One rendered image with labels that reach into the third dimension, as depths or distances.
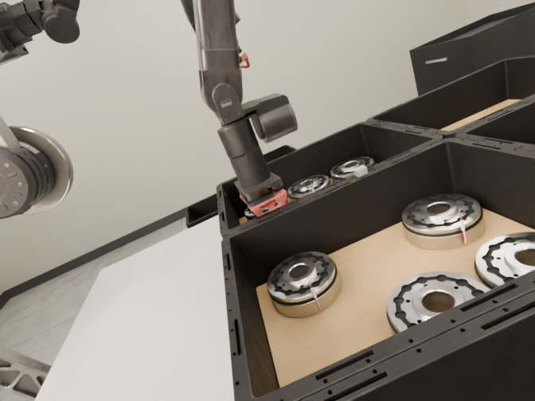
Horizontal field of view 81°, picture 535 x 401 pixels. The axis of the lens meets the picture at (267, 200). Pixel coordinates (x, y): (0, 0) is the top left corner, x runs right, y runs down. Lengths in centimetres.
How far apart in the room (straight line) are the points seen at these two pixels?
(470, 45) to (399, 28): 243
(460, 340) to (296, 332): 22
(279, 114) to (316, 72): 332
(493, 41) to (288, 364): 191
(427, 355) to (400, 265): 24
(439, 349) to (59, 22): 99
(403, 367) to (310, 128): 363
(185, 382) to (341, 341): 35
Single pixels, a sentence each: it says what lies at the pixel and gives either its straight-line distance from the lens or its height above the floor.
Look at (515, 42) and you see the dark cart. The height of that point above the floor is 78.
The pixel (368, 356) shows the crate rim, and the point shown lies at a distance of 26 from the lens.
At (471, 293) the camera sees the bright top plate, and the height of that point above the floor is 86.
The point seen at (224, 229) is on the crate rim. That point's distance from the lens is 52.
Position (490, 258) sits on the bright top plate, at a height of 86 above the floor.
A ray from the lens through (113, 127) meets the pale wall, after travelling 362.
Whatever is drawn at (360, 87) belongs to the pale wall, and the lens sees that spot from 407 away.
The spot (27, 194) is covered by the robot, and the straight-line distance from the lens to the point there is 77.
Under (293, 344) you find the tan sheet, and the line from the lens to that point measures 42.
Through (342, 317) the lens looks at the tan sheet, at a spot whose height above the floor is 83.
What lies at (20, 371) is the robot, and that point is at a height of 66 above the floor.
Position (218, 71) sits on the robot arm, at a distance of 49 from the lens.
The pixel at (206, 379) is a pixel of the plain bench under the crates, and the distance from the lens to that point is 64.
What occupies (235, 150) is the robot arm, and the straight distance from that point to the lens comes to 52.
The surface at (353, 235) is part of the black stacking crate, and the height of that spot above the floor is 84.
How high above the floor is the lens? 113
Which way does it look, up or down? 21 degrees down
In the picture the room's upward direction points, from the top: 23 degrees counter-clockwise
